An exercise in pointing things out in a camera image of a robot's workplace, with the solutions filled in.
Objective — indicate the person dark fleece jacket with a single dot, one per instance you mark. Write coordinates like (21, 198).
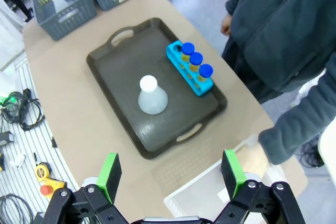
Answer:
(283, 30)

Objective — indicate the dark brown plastic tray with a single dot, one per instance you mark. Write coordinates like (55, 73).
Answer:
(123, 77)

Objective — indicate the blue test tube rack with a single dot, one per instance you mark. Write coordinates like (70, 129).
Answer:
(172, 53)

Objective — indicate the yellow tape measure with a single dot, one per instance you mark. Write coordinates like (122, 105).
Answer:
(42, 172)

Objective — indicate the grey plastic mesh basket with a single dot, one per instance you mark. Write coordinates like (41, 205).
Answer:
(71, 24)

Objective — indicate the white capped conical flask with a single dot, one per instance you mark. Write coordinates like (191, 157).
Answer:
(58, 2)
(152, 98)

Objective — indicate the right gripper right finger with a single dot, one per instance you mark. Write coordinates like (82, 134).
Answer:
(231, 174)

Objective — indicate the black marker pen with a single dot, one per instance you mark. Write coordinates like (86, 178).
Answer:
(35, 159)

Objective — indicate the blue capped yellow sample tube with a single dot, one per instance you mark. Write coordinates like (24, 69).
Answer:
(205, 73)
(187, 51)
(196, 61)

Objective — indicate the green clip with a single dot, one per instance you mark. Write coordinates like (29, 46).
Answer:
(8, 101)

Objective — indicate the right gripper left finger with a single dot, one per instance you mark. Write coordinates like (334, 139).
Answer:
(111, 176)

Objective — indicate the white translucent plastic basket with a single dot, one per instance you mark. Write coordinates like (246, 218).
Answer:
(199, 197)

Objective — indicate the person left hand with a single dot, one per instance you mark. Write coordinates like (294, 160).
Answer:
(258, 159)

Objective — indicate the black and grey device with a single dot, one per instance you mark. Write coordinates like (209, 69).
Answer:
(5, 138)

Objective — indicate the yellow emergency stop button box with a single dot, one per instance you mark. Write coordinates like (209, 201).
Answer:
(51, 187)

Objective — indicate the person left forearm dark sleeve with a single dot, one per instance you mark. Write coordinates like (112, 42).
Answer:
(294, 129)

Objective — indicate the person right hand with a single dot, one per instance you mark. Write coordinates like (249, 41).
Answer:
(226, 26)

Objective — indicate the small white object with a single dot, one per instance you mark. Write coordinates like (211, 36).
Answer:
(18, 160)

